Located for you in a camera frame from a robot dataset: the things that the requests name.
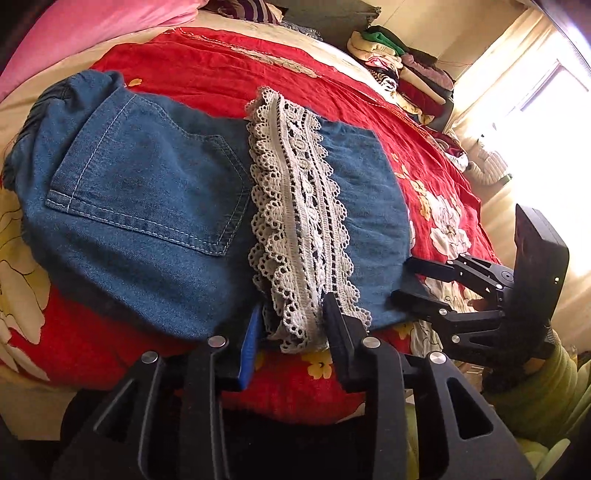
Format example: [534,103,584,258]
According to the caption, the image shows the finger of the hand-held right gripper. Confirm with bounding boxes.
[404,254,514,298]
[390,288,509,366]

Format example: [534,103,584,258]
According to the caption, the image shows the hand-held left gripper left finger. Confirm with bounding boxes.
[51,302,266,480]

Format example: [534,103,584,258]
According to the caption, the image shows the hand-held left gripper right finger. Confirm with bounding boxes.
[322,292,536,480]

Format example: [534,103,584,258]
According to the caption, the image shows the blue denim pants lace trim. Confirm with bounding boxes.
[2,69,416,356]

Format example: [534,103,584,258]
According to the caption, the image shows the person's right forearm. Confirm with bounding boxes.
[482,330,585,444]

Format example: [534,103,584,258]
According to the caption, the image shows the white garment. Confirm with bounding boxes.
[462,138,513,185]

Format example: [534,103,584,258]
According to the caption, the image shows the maroon garment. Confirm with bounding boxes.
[431,129,469,171]

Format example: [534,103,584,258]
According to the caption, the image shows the bright window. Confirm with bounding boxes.
[517,60,591,153]

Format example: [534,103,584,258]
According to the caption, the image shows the pile of folded clothes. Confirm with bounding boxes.
[346,25,458,125]

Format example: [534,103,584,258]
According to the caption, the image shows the cream curtain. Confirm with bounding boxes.
[438,9,568,139]

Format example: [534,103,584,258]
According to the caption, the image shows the red floral bedspread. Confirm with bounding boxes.
[0,25,504,425]

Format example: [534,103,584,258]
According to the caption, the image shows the blue patterned pillow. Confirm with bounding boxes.
[281,18,324,40]

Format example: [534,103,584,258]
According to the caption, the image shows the grey padded headboard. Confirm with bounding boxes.
[272,0,384,35]

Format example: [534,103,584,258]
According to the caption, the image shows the purple striped pillow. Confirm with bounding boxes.
[203,0,282,24]

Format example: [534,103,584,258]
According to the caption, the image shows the pink pillow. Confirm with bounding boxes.
[0,0,204,100]

